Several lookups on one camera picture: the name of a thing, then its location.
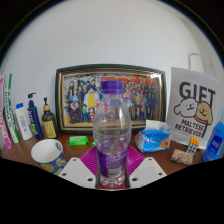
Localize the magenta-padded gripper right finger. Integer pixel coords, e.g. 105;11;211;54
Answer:
126;146;168;190

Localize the white paper gift bag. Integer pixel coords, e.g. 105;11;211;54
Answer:
165;50;221;150

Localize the clear purple-capped water bottle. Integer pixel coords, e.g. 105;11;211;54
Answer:
92;80;133;188

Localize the colourful puzzle cube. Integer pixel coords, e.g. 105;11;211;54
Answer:
185;136;200;155

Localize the blue tissue pack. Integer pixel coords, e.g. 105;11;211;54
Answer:
134;119;173;154

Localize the blue detergent bottle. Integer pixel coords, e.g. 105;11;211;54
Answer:
201;108;224;163

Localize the white bottle with blue cap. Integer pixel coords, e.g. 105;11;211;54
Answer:
15;102;34;141

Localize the brown yellow-labelled pump bottle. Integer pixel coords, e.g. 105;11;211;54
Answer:
41;97;58;139

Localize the dark blue pump bottle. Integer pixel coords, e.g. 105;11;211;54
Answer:
27;92;45;140

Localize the dark framed group picture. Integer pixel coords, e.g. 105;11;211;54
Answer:
54;63;167;135

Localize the small patterned pouch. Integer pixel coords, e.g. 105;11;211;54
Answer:
170;148;194;166

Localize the blue yellow painted mug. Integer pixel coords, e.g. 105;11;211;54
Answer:
30;138;68;176

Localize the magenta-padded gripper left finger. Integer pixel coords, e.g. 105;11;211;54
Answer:
57;146;101;190

